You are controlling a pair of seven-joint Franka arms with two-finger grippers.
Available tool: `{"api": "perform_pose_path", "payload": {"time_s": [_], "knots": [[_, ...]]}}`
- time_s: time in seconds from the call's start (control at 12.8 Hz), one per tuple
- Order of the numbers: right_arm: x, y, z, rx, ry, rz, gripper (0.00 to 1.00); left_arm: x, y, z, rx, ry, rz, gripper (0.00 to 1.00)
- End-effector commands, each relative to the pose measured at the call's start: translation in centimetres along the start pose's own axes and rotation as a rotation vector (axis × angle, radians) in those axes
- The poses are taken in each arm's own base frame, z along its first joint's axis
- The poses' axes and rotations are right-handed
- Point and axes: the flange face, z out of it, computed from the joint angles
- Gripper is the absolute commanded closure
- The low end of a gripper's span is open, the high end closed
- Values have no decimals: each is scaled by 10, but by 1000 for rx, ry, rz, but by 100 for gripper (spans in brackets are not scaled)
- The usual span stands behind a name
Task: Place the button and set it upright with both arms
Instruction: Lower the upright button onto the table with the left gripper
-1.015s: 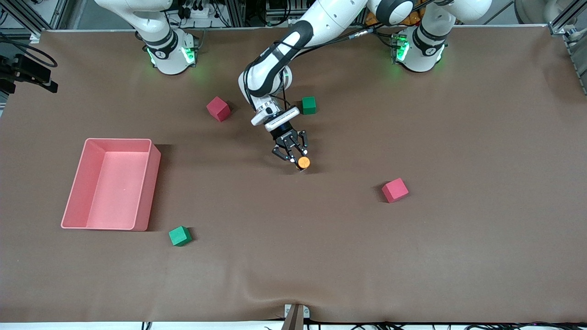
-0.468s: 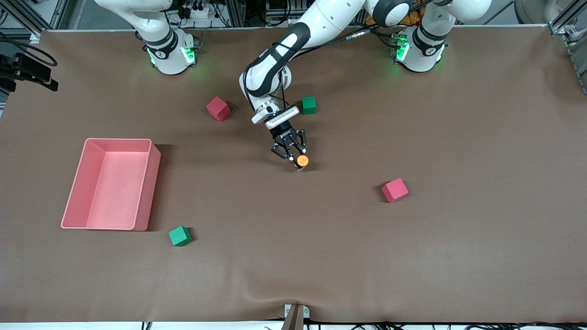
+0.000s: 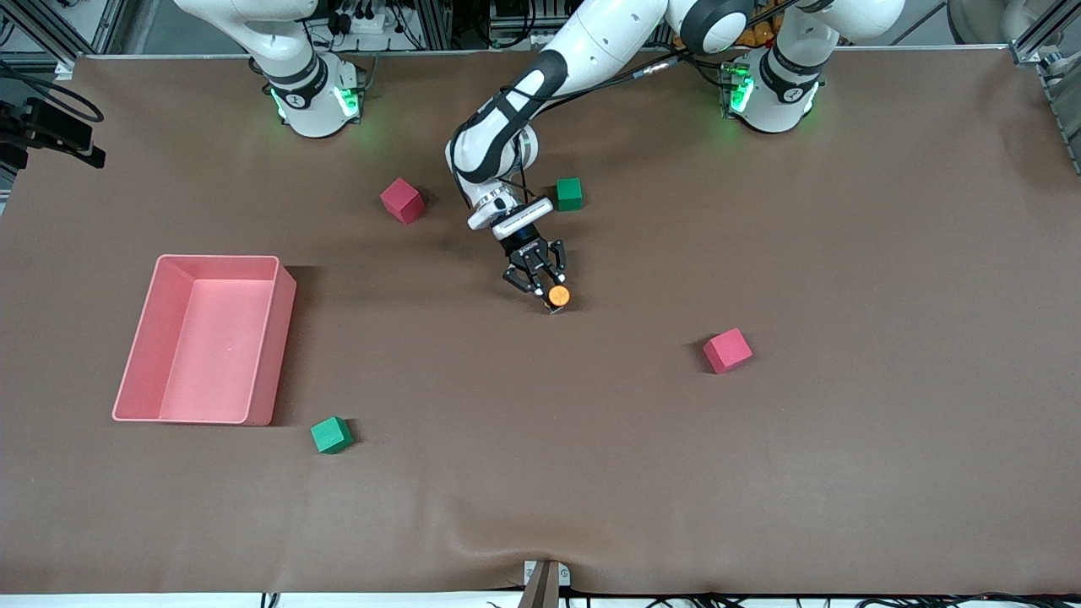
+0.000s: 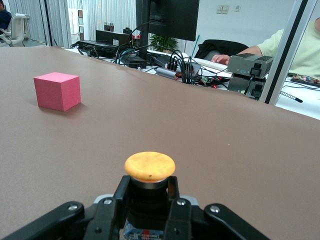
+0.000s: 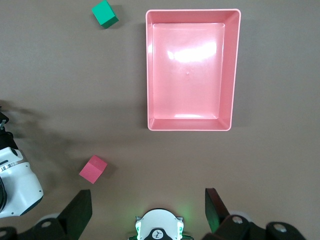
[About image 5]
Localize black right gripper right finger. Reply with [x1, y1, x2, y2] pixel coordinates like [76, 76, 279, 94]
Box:
[204, 187, 310, 240]

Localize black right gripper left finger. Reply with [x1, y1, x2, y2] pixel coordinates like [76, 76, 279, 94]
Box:
[0, 189, 93, 240]

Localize pink foam cube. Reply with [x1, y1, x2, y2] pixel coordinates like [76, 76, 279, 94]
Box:
[78, 154, 108, 185]

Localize pink plastic tray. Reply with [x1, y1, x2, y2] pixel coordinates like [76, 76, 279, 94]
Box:
[145, 8, 242, 133]

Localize green foam cube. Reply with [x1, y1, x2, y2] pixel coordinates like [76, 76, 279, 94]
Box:
[90, 0, 120, 30]

